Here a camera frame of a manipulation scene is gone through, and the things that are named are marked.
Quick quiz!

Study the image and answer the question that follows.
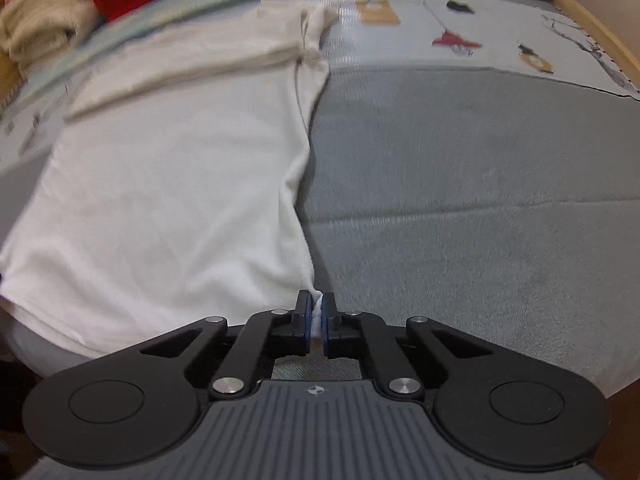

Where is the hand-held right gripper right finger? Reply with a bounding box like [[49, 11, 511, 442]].
[[322, 291, 506, 398]]

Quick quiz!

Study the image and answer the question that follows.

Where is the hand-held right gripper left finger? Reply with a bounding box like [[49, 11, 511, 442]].
[[140, 290, 313, 398]]

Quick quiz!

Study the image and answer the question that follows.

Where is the white long-sleeved shirt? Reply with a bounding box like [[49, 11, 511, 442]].
[[0, 2, 335, 358]]

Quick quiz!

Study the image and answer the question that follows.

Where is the cream folded quilt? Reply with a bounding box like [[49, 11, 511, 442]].
[[0, 0, 108, 67]]

